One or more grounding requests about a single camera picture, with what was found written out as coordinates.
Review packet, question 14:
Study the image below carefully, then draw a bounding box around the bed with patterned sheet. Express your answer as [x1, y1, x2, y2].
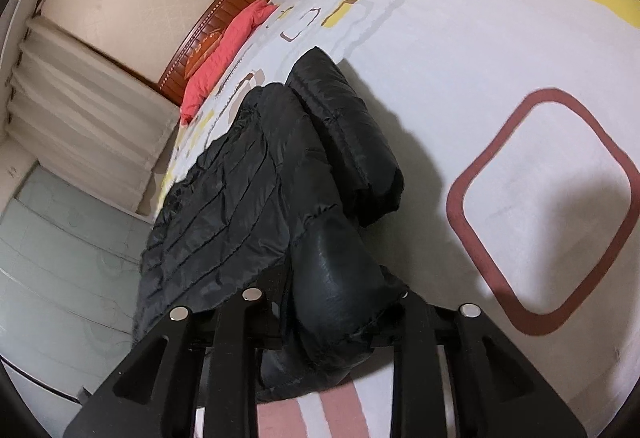
[150, 0, 640, 438]

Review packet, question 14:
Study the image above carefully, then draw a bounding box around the pink pillow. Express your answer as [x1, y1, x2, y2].
[179, 0, 278, 125]

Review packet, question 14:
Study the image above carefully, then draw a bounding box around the glass sliding wardrobe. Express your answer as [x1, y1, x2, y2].
[0, 163, 156, 404]

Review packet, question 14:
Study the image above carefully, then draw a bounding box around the orange cushion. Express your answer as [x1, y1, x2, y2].
[187, 30, 226, 68]

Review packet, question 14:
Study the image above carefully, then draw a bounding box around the black puffer jacket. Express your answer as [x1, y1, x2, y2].
[131, 46, 408, 401]

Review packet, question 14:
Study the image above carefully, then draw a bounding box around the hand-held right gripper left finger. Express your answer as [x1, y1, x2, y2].
[62, 288, 266, 438]

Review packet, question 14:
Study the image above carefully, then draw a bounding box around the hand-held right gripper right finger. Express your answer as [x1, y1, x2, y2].
[390, 290, 588, 438]

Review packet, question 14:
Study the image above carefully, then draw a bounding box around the cream curtain beside wardrobe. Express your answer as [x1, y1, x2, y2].
[5, 15, 181, 219]

